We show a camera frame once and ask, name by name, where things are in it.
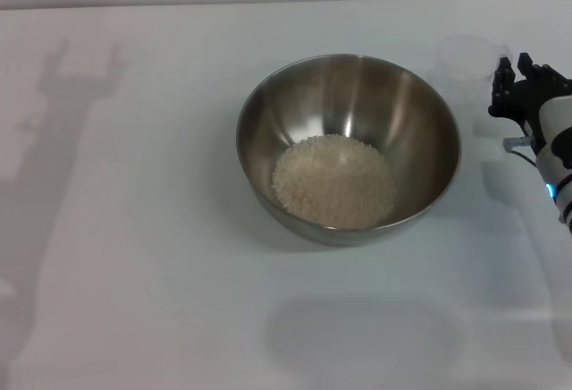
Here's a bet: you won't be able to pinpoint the right arm cable with plug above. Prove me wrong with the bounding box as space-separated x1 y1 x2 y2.
502 136 544 168

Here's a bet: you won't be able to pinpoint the stainless steel mixing bowl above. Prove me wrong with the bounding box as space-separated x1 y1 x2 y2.
235 53 463 249

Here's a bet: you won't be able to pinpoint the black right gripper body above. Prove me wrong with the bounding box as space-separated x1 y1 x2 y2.
487 64 572 150

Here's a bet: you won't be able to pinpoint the white rice grains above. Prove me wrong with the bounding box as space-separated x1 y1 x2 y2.
272 134 399 231

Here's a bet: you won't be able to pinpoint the clear plastic measuring cup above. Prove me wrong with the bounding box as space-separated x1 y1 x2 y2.
431 34 511 96

